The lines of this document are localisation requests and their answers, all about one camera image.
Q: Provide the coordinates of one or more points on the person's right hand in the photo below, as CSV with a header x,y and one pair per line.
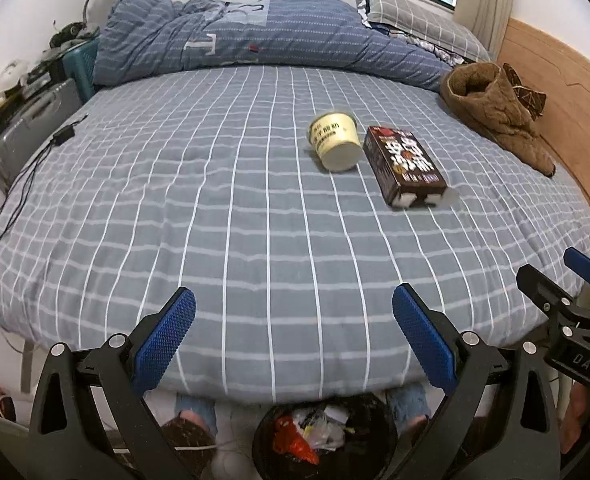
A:
x,y
580,417

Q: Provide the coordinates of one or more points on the person's right leg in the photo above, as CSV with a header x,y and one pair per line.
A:
x,y
417,424

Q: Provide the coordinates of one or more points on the clear plastic bag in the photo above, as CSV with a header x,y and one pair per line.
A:
x,y
325,432

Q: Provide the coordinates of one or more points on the yellow paper cup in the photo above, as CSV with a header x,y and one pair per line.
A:
x,y
335,142

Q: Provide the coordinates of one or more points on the grey checked pillow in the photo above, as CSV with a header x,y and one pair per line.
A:
x,y
415,10

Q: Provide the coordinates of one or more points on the brown cardboard box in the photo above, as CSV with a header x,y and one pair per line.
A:
x,y
405,165

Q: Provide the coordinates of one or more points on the person's leg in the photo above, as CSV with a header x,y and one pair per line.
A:
x,y
417,424
185,437

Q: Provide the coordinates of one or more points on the wooden headboard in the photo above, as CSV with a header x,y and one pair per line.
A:
x,y
575,110

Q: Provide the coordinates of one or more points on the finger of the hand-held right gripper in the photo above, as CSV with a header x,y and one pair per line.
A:
x,y
545,290
582,266

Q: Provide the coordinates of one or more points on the beige curtain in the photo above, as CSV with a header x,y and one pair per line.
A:
x,y
485,0

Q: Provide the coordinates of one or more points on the grey checked bed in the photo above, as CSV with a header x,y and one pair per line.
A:
x,y
225,235

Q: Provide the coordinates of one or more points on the dark patterned cloth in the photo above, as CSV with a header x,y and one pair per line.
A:
x,y
530,97

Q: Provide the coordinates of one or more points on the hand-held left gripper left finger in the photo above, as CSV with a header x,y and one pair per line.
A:
x,y
162,345

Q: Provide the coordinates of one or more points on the black lined trash bin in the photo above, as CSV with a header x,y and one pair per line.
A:
x,y
375,440

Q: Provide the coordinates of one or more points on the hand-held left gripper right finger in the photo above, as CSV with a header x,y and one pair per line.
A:
x,y
425,340

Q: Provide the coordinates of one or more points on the grey suitcase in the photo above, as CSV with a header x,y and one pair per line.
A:
x,y
25,125

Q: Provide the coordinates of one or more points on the person's left leg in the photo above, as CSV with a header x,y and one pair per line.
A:
x,y
185,437

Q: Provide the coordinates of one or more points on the dark clutter pile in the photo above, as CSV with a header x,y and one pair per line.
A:
x,y
67,32

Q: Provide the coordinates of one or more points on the brown padded garment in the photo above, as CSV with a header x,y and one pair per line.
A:
x,y
490,105

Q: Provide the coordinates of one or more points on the red plastic bag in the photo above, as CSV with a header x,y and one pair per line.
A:
x,y
292,442

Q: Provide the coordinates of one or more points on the blue striped quilt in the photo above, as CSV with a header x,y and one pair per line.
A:
x,y
275,30

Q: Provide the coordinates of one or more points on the blue slipper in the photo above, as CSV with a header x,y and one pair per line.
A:
x,y
195,402
410,400

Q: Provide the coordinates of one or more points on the white round device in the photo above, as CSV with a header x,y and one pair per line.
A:
x,y
10,77

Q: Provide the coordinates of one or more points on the teal plastic stool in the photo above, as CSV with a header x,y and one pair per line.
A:
x,y
82,70

